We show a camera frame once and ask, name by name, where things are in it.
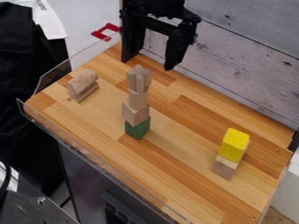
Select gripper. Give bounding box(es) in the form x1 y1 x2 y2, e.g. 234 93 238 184
117 0 204 72

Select wooden plus block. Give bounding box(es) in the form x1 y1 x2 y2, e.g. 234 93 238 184
124 64 154 94

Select green cube block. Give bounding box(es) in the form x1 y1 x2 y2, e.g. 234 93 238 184
123 117 152 141

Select yellow cube block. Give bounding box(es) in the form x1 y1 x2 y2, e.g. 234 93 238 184
217 127 252 164

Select small wooden cube block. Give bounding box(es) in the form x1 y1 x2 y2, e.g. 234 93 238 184
210 155 240 181

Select wooden cylinder block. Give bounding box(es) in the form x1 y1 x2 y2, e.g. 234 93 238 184
127 87 151 111

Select wooden arch block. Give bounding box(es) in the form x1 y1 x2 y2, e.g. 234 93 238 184
65 69 101 104

